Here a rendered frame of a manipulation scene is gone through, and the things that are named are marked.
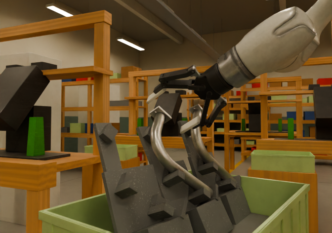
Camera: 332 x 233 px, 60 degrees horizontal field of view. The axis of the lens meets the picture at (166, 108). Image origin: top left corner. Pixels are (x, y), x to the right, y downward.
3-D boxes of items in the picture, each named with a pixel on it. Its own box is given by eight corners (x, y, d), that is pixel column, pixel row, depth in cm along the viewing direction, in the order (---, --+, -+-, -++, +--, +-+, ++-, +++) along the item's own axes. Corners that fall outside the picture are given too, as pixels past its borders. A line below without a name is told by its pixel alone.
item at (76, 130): (135, 177, 572) (136, 64, 581) (42, 169, 671) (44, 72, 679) (147, 172, 622) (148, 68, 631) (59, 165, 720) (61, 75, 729)
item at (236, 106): (270, 153, 981) (269, 88, 989) (186, 149, 1100) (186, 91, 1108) (270, 151, 1030) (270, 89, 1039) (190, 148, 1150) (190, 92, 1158)
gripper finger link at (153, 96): (166, 91, 75) (163, 89, 74) (147, 104, 78) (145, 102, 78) (167, 85, 77) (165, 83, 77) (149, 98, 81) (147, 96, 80)
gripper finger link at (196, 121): (198, 115, 81) (200, 116, 82) (180, 126, 85) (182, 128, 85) (198, 121, 79) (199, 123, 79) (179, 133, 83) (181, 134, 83)
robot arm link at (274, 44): (251, 79, 62) (267, 80, 73) (321, 35, 54) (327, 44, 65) (227, 39, 65) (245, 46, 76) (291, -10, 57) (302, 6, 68)
